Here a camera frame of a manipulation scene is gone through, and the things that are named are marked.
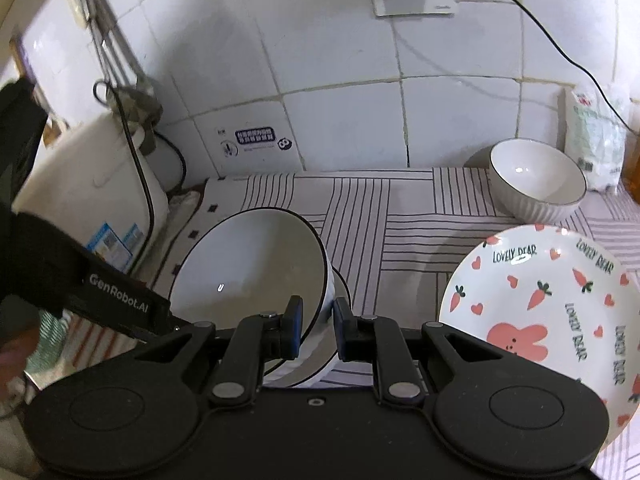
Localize white handled utensil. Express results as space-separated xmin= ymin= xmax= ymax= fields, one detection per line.
xmin=69 ymin=0 xmax=97 ymax=33

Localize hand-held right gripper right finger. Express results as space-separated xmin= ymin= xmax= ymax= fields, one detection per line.
xmin=332 ymin=297 xmax=506 ymax=408

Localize large amber sauce bottle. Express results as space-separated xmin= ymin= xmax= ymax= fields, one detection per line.
xmin=620 ymin=135 xmax=640 ymax=192

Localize rice cooker power cable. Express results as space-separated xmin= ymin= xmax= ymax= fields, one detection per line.
xmin=92 ymin=80 xmax=187 ymax=281

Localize person's left hand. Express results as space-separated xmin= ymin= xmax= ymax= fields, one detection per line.
xmin=0 ymin=331 xmax=40 ymax=387

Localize white salt bag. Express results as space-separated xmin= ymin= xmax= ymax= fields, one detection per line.
xmin=564 ymin=82 xmax=633 ymax=193

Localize striped table cloth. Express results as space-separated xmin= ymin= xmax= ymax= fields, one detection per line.
xmin=150 ymin=167 xmax=640 ymax=480

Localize black wall sticker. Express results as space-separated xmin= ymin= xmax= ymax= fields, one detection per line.
xmin=235 ymin=126 xmax=275 ymax=145

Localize red striped cloth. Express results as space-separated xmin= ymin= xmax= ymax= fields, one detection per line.
xmin=65 ymin=310 xmax=147 ymax=361

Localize white rice cooker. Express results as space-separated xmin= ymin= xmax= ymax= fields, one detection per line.
xmin=12 ymin=110 xmax=171 ymax=277

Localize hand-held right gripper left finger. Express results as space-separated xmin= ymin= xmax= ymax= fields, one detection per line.
xmin=132 ymin=296 xmax=306 ymax=408

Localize black charger cable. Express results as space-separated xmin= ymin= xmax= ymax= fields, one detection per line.
xmin=452 ymin=0 xmax=640 ymax=137

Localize white ribbed bowl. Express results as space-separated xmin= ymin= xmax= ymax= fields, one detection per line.
xmin=170 ymin=208 xmax=333 ymax=376
xmin=260 ymin=265 xmax=353 ymax=389
xmin=487 ymin=138 xmax=587 ymax=225

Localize pink rabbit print plate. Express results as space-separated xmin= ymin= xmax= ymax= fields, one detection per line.
xmin=438 ymin=225 xmax=640 ymax=453

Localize green plastic basket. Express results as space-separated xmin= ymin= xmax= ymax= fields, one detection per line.
xmin=25 ymin=310 xmax=67 ymax=376

